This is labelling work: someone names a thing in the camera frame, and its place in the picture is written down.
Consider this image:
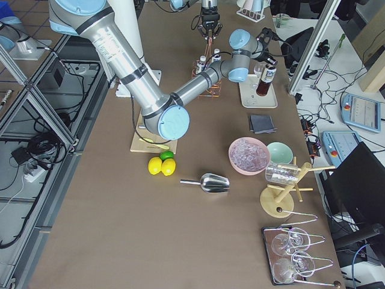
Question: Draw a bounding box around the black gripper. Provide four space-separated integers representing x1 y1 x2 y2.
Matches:
197 6 223 42
257 27 277 65

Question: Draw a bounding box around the dark tea bottle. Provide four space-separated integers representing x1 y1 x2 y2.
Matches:
256 64 277 96

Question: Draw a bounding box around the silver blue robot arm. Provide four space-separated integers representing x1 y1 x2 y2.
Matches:
170 0 223 42
48 1 276 140

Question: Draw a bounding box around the black bag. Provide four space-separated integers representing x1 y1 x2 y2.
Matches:
280 27 314 69

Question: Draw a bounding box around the clear wine glass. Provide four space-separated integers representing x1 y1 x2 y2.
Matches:
253 63 265 85

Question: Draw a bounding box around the cream rabbit tray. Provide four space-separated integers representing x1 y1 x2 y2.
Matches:
239 74 278 108

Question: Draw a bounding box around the grey folded cloth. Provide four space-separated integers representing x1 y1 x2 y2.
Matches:
249 114 277 134

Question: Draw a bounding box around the green bowl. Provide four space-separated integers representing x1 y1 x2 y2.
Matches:
267 142 294 164

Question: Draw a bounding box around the pink bowl of ice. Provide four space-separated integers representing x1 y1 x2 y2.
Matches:
228 137 270 176

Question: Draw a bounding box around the blue teach pendant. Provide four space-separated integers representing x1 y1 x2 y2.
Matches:
322 131 362 167
341 94 381 133

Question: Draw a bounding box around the yellow knife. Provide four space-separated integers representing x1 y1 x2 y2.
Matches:
140 138 170 151

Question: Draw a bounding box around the wooden cutting board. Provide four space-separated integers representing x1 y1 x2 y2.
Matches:
130 114 177 154

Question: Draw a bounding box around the green lime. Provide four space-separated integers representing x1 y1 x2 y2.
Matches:
159 151 174 161

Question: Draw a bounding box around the clear glass mug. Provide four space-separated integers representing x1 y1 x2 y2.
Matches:
265 163 300 185

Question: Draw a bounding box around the yellow lemon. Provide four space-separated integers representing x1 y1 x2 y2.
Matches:
161 158 176 176
147 157 162 175

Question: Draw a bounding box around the steel ice scoop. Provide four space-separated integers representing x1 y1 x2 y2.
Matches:
180 173 230 193

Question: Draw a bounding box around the wooden cup tree stand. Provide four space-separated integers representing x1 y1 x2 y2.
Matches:
260 158 335 218

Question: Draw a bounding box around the black office chair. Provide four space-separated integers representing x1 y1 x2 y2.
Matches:
319 142 384 252

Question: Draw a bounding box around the upside-down wine glass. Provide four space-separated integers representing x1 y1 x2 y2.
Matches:
273 251 315 284
271 227 310 256

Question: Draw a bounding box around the dark glass rack tray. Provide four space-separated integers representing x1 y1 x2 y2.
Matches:
261 226 294 286

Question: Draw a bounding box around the copper wire bottle basket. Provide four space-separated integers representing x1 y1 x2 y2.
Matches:
191 37 221 98

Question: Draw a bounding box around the aluminium frame post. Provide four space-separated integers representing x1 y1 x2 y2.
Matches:
288 0 340 96

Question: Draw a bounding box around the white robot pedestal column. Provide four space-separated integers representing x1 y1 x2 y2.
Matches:
108 0 160 85

